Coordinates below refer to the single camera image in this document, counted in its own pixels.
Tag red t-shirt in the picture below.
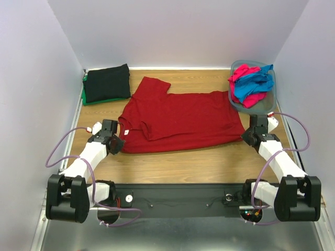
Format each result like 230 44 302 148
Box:
119 77 245 154

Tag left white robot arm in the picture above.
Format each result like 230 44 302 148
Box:
46 119 124 223

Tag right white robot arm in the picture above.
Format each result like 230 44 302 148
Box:
241 112 321 222

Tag grey plastic basket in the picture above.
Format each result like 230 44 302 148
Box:
228 60 276 114

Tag blue t-shirt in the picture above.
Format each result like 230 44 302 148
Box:
234 64 274 102

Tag folded black t-shirt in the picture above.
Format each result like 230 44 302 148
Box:
88 64 131 98

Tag pink t-shirt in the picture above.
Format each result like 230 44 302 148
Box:
228 64 267 108

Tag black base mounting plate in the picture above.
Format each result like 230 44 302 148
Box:
116 183 253 219

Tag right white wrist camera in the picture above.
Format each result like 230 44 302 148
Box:
267 112 279 133

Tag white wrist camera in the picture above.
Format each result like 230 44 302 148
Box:
267 112 279 133
86 121 102 135

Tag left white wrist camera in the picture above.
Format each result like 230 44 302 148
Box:
86 121 102 135

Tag aluminium frame rail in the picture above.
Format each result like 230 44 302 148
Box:
31 96 84 251

